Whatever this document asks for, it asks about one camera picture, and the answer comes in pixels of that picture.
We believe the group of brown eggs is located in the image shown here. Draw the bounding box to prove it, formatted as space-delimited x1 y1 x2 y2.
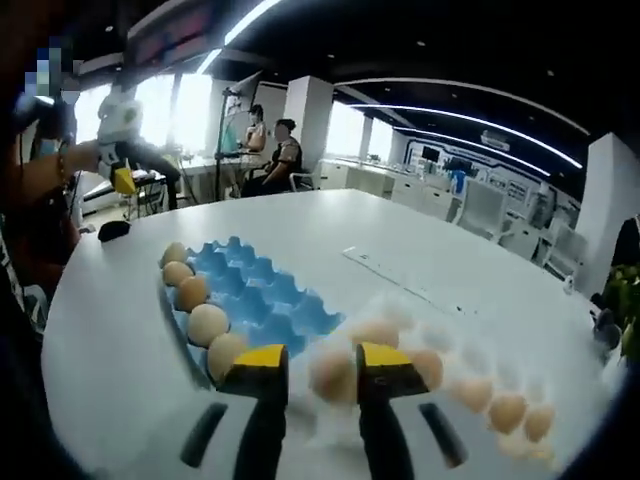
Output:
349 319 557 459

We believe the blue egg tray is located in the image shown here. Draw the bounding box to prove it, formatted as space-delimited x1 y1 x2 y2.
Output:
158 235 349 386

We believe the white mesh chair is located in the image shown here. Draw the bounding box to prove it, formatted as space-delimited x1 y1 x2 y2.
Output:
460 177 507 244
542 219 589 274

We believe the small black object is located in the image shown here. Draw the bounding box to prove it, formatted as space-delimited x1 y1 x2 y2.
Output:
97 220 132 244

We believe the white cabinet row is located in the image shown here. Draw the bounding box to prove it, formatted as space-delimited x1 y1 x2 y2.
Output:
319 157 464 224

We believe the white office chair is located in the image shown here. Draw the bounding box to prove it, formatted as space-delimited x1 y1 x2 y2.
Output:
288 169 321 194

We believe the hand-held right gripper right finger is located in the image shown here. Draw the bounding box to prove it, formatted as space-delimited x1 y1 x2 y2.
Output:
354 341 494 480

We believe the ceiling light strip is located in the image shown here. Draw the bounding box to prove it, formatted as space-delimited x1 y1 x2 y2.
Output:
223 0 285 45

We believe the small grey object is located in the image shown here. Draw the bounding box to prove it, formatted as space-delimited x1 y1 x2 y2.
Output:
592 308 624 351

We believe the green potted plant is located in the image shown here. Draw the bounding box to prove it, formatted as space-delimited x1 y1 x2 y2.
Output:
602 264 640 361

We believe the white egg tray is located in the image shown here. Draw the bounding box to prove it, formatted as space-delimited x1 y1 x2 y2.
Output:
294 294 566 471

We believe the person's left hand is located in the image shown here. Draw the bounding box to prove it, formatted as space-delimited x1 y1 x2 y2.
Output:
64 139 109 174

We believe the white power strip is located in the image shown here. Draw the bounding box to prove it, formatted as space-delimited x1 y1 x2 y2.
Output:
341 245 469 314

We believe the lit wall display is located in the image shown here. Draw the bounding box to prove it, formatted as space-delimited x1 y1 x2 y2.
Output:
394 129 584 236

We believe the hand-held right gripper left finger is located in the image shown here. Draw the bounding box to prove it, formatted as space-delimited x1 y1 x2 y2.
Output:
169 343 290 480

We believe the ceiling air conditioner unit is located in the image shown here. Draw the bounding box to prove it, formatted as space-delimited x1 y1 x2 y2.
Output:
478 128 512 151

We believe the white square pillar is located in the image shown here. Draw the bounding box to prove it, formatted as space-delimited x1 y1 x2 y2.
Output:
574 130 640 301
284 74 335 191

